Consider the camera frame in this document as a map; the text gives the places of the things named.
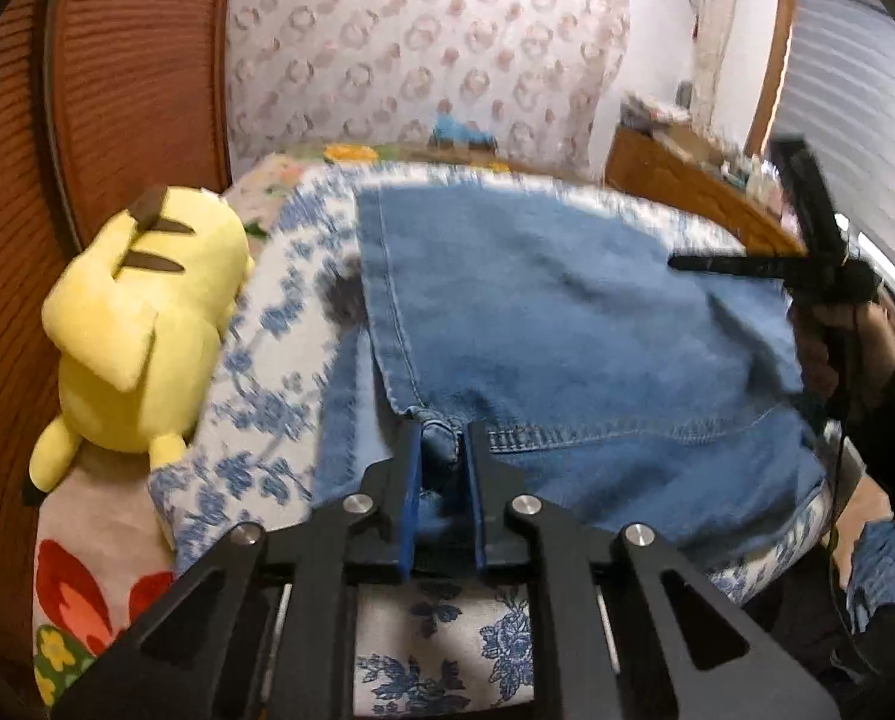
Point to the wooden headboard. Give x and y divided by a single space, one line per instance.
117 90

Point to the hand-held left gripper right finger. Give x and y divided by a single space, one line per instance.
477 502

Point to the grey striped window blind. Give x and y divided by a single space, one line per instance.
852 90

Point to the beige corner curtain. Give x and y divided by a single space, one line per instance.
717 30

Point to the wooden cabinet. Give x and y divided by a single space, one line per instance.
665 172

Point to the yellow plush toy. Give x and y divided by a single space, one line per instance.
139 315

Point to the group of toiletry bottles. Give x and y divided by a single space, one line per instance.
743 169

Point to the person's right hand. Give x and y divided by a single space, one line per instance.
879 352

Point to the wooden window frame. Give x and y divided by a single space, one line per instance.
773 52

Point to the circle patterned curtain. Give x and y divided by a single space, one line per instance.
417 37

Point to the blue denim pants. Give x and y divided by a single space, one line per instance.
567 330

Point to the flower print bed blanket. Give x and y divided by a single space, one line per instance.
94 525

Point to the dark cloth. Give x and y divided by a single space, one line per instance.
830 660

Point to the blue soft toy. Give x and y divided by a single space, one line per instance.
458 133

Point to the blue cloth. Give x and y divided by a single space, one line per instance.
879 570

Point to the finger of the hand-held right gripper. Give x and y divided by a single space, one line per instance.
732 266
807 195

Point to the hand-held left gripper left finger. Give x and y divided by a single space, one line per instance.
411 510

